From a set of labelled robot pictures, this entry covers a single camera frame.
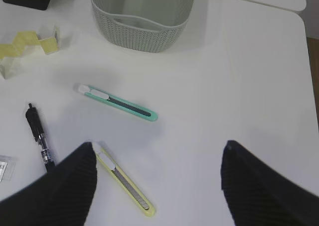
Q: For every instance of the pale green woven basket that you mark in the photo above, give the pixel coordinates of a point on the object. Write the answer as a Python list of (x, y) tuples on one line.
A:
[(145, 25)]

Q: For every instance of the black pen right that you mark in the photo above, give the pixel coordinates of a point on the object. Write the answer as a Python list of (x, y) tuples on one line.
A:
[(39, 135)]

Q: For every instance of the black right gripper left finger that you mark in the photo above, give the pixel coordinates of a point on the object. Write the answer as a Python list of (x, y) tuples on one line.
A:
[(62, 197)]

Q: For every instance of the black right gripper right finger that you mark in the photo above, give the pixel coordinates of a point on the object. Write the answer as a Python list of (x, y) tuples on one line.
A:
[(257, 195)]

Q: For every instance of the yellow utility knife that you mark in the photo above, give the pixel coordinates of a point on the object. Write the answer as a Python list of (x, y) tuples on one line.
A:
[(110, 165)]

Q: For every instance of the green utility knife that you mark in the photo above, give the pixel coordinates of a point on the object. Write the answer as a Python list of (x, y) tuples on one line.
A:
[(116, 102)]

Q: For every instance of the clear plastic ruler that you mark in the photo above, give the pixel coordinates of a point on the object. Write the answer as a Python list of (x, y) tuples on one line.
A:
[(7, 167)]

